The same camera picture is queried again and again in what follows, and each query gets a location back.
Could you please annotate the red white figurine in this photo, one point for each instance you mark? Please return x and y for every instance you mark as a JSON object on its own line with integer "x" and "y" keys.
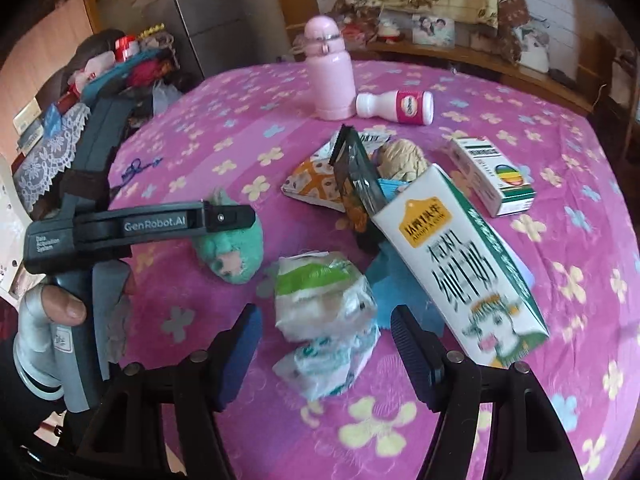
{"x": 390, "y": 30}

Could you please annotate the wooden sideboard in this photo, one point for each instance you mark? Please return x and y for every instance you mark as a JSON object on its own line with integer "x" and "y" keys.
{"x": 500, "y": 62}

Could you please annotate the black snack wrapper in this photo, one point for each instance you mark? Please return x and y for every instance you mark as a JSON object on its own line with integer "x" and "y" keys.
{"x": 357, "y": 180}

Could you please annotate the white green milk carton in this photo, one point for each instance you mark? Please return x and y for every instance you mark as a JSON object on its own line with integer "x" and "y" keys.
{"x": 450, "y": 270}

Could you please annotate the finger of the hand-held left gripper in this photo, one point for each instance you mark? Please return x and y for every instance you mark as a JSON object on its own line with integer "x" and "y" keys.
{"x": 232, "y": 217}

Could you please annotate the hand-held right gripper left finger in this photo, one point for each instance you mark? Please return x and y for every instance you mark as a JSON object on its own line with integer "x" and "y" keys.
{"x": 240, "y": 355}

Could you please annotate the teal cloth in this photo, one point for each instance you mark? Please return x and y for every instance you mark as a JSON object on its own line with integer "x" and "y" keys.
{"x": 110, "y": 77}

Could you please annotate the white green medicine box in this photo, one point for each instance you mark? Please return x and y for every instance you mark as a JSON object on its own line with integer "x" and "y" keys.
{"x": 480, "y": 170}

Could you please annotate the purple floral blanket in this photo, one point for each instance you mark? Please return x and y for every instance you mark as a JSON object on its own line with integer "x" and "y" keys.
{"x": 225, "y": 110}

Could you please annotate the white floral pot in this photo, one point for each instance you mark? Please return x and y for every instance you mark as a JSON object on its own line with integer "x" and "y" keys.
{"x": 535, "y": 50}

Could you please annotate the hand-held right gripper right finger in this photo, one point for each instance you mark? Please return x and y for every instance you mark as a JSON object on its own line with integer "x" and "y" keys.
{"x": 412, "y": 355}

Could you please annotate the pink water bottle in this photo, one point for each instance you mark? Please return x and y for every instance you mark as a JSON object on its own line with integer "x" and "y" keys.
{"x": 330, "y": 80}

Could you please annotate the white printed packet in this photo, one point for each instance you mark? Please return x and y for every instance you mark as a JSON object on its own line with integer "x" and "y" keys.
{"x": 375, "y": 141}

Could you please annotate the brown crumpled paper ball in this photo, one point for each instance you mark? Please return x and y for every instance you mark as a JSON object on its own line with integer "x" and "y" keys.
{"x": 402, "y": 157}

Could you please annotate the blue thread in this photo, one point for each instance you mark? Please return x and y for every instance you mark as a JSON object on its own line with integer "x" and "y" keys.
{"x": 131, "y": 170}

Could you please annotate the clear plastic bag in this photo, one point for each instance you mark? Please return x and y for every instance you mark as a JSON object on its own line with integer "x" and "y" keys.
{"x": 167, "y": 97}

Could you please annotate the orange white snack wrapper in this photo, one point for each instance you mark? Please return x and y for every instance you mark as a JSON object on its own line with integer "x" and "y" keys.
{"x": 310, "y": 180}

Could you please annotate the green plush toy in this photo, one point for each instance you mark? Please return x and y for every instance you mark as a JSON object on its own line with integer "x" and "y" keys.
{"x": 235, "y": 255}

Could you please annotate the person's left hand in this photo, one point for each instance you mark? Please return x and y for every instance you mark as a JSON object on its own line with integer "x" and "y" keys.
{"x": 67, "y": 307}

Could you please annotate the white yogurt bottle pink label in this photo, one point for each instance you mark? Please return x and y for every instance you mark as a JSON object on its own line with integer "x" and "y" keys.
{"x": 375, "y": 106}

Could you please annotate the photo frame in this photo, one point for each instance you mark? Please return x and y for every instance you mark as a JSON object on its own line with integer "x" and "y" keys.
{"x": 432, "y": 30}

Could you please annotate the white lace cloth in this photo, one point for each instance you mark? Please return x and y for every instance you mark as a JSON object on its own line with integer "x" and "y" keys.
{"x": 45, "y": 160}

